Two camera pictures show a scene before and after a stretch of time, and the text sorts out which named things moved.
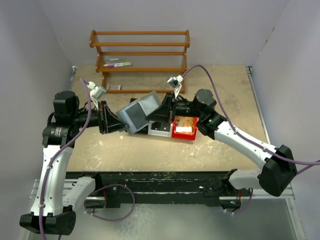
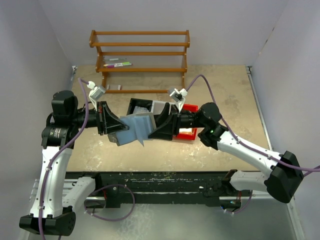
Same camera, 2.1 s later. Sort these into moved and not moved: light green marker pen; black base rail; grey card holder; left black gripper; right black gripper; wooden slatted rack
Moved: grey card holder; right black gripper
Not moved: wooden slatted rack; black base rail; left black gripper; light green marker pen
